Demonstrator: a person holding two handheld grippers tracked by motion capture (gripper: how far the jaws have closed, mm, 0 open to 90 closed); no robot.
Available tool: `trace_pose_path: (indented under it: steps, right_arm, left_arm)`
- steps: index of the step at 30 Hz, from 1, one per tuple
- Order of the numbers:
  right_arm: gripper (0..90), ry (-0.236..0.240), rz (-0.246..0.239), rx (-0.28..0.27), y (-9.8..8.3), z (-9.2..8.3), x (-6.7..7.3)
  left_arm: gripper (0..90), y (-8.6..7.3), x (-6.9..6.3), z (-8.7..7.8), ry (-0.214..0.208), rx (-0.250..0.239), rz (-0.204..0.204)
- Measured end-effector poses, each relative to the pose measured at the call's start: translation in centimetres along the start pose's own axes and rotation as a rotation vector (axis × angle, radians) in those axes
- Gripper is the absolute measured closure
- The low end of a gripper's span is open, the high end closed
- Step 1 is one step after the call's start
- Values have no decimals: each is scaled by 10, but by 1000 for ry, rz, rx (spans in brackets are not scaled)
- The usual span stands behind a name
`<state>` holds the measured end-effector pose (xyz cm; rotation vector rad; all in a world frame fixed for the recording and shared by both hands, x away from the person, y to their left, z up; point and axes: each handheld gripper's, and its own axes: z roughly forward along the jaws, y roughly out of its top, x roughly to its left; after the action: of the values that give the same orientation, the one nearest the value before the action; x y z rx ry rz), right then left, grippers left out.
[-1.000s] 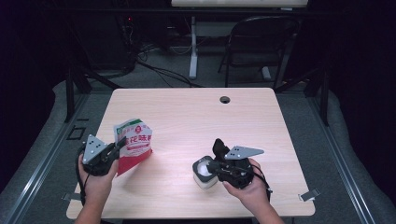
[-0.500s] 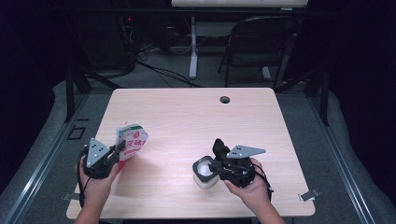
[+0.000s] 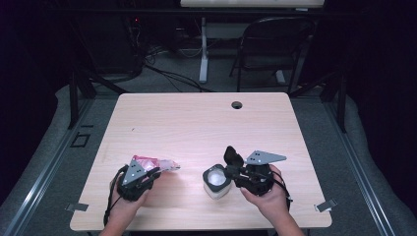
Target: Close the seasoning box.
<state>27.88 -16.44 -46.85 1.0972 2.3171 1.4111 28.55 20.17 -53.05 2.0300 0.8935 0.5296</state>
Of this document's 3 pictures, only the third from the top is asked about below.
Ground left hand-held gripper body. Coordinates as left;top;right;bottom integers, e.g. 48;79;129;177
116;155;155;203

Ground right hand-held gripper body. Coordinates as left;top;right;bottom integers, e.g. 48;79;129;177
240;149;288;197

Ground pink plastic bag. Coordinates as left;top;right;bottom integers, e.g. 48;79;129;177
132;154;181;173

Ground clear container with black lid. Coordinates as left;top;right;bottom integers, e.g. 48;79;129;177
202;146;245;201

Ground person's right hand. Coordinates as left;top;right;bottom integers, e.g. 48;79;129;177
240;165;291;219

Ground person's left hand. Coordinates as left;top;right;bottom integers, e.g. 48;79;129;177
109;178;150;215

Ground grey metal table clip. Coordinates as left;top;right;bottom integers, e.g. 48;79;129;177
314;199;338;212
64;202;89;212

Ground black metal stand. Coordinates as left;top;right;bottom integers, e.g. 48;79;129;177
67;68;129;130
289;70;348;134

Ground black folding chair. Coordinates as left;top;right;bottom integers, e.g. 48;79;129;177
229;16;318;94

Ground white desk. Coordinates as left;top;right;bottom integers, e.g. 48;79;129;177
180;0;326;86

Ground black computer tower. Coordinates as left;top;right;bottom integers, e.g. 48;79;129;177
82;13;146;75

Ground right hand-held gripper cable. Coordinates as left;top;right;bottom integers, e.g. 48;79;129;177
259;170;293;210

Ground hand-held gripper cable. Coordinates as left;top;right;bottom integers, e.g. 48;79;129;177
259;170;293;210
102;164;129;227

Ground left hand-held gripper cable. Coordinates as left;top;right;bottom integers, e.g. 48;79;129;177
102;164;129;227

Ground metal floor rail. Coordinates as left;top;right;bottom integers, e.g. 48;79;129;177
323;97;397;236
3;97;96;236

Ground black floor cables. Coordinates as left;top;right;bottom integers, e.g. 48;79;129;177
144;45;214;93

